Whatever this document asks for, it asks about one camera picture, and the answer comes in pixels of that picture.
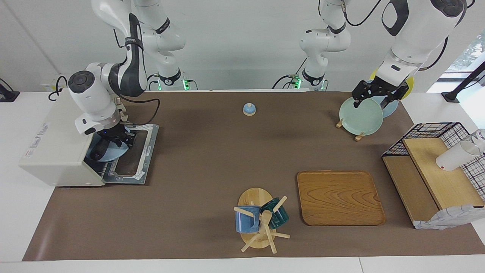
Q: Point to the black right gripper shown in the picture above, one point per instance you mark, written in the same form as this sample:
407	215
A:
115	135

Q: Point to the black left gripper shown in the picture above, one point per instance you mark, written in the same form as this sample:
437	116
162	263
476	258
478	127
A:
379	88

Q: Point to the light blue plate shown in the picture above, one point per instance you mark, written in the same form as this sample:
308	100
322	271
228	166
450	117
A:
392	108
113	153

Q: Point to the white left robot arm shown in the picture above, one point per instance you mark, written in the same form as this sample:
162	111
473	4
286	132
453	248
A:
416	34

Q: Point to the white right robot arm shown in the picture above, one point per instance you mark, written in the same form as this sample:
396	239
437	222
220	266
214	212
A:
91	98

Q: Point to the cream toaster oven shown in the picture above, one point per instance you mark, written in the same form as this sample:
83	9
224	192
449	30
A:
57	151

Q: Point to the light green plate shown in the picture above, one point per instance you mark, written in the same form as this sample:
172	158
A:
360	117

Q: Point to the yellow plate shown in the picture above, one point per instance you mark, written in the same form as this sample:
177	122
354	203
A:
408	89

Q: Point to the wooden plate rack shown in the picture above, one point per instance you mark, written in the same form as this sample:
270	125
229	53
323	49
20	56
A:
359	136

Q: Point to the black clamp stand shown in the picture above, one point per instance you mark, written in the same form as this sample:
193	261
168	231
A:
464	81
7	94

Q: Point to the white cylindrical cup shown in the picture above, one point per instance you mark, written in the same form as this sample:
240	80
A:
456	157

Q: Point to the wooden serving tray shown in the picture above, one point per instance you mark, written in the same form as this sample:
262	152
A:
339	197

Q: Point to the wooden two-tier shelf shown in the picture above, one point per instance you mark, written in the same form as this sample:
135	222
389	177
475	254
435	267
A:
443	178

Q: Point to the brown table mat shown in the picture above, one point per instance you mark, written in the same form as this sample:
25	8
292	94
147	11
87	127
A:
227	163

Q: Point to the clear glass cup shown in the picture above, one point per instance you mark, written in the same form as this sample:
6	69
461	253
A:
479	138

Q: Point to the white marbled cloth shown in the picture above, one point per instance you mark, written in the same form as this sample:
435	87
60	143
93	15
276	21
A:
451	218

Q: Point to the wooden mug tree stand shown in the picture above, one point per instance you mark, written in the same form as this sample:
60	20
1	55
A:
255	197

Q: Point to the blue mug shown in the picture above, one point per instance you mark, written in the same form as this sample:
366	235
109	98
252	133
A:
246	222

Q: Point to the dark green mug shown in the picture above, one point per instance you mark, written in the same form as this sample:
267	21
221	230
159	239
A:
278	216

